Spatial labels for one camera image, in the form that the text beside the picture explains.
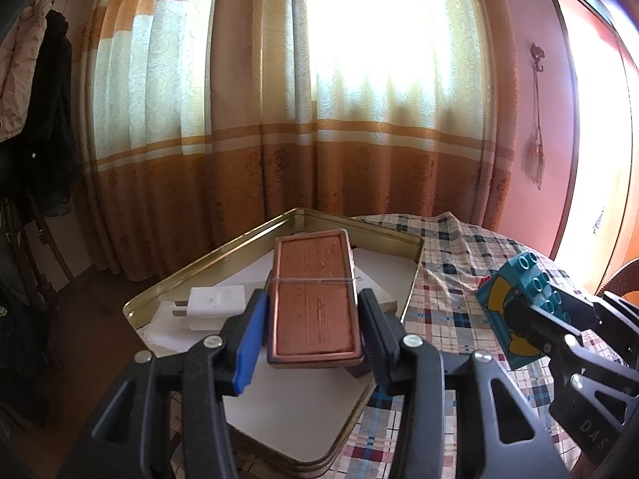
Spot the white charger plug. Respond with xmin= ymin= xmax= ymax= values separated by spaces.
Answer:
xmin=172 ymin=285 xmax=246 ymax=333

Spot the copper rectangular tin box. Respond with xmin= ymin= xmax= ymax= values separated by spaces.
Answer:
xmin=266 ymin=228 xmax=364 ymax=371

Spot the beige hanging jacket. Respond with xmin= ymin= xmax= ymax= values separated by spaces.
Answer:
xmin=0 ymin=0 xmax=55 ymax=143

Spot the wicker chair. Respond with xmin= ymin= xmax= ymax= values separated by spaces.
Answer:
xmin=596 ymin=258 xmax=639 ymax=310

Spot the gold tin tray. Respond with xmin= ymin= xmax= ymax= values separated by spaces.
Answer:
xmin=122 ymin=208 xmax=425 ymax=475

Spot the white paper liner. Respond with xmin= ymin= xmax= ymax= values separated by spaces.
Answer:
xmin=145 ymin=247 xmax=417 ymax=465

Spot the plaid tablecloth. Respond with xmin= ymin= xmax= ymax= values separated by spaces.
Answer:
xmin=170 ymin=212 xmax=639 ymax=479

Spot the orange and cream curtain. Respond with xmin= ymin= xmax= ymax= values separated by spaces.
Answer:
xmin=82 ymin=0 xmax=520 ymax=283

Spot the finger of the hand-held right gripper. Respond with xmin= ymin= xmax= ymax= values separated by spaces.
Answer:
xmin=549 ymin=284 xmax=639 ymax=333
xmin=504 ymin=299 xmax=639 ymax=410

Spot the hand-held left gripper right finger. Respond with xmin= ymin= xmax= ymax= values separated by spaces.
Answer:
xmin=358 ymin=288 xmax=570 ymax=479

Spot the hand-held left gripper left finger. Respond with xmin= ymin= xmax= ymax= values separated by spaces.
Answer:
xmin=57 ymin=288 xmax=271 ymax=479

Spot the dark hanging jacket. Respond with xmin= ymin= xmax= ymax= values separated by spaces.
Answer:
xmin=15 ymin=10 xmax=85 ymax=218

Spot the hanging tassel cord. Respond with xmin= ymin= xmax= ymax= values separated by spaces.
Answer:
xmin=524 ymin=67 xmax=547 ymax=191

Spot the blue building block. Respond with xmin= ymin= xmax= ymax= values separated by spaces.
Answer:
xmin=475 ymin=251 xmax=565 ymax=371

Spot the wooden coat rack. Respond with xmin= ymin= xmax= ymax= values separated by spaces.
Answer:
xmin=0 ymin=192 xmax=75 ymax=320

